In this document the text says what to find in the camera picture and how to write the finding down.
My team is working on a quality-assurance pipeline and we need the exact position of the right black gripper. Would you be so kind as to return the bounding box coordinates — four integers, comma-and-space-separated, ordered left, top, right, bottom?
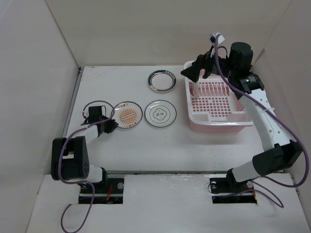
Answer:
180, 46, 236, 83

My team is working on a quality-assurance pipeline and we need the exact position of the orange sunburst plate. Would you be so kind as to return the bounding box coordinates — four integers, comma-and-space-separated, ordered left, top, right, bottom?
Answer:
113, 101, 143, 130
192, 82, 200, 98

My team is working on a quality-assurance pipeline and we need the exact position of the white plate with characters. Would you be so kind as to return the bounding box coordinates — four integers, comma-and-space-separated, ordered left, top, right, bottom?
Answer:
144, 100, 177, 128

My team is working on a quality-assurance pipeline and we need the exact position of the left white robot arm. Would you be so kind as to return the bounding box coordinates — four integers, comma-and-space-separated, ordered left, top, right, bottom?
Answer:
51, 106, 118, 193

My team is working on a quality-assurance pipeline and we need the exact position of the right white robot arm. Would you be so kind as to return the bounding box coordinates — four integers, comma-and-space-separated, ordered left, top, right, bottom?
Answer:
181, 42, 306, 193

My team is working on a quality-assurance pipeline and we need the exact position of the pink plastic dish rack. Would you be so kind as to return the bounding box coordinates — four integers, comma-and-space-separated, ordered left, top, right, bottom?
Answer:
184, 75, 253, 133

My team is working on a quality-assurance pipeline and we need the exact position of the green rimmed white plate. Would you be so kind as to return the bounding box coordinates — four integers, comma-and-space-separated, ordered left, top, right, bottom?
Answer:
148, 70, 177, 93

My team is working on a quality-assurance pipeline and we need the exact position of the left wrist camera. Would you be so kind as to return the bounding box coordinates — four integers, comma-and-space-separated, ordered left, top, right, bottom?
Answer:
83, 110, 89, 117

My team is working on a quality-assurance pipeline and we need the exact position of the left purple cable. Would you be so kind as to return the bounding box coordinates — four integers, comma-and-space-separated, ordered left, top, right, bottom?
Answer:
57, 100, 116, 231

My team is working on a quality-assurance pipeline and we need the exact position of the purple cable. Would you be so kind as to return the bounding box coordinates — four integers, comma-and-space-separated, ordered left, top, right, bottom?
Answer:
57, 100, 116, 231
215, 33, 311, 209

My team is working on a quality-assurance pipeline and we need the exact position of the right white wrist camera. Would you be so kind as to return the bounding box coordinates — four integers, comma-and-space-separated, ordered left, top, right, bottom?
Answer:
208, 33, 225, 46

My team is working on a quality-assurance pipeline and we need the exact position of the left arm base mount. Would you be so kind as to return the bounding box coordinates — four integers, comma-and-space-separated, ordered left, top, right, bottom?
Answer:
78, 177, 124, 204

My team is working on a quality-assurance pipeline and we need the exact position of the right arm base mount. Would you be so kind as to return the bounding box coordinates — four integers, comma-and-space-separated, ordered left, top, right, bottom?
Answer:
208, 177, 257, 204

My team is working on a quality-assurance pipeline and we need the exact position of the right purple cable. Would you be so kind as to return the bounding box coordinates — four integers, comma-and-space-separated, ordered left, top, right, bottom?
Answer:
215, 33, 311, 209

